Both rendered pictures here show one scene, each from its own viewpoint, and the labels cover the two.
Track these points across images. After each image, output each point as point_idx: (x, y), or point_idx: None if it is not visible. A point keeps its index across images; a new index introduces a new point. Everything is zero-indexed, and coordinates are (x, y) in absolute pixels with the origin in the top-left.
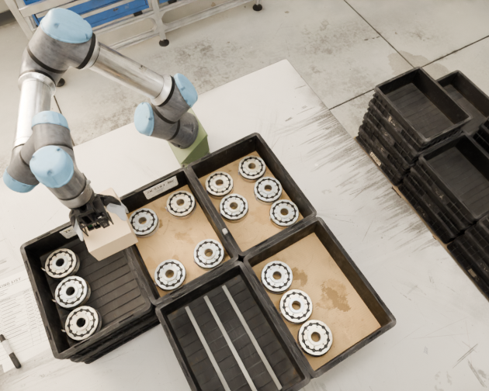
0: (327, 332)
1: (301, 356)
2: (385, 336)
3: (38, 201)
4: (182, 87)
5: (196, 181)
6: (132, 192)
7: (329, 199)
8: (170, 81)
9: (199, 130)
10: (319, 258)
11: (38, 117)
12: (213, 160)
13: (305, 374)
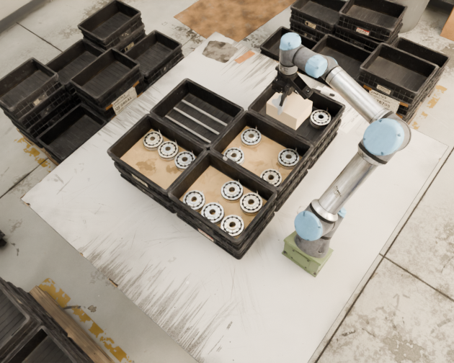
0: (146, 143)
1: (156, 118)
2: (114, 177)
3: (387, 165)
4: (305, 212)
5: (262, 183)
6: (303, 159)
7: (168, 253)
8: (315, 208)
9: (294, 243)
10: (161, 184)
11: (320, 57)
12: None
13: (152, 112)
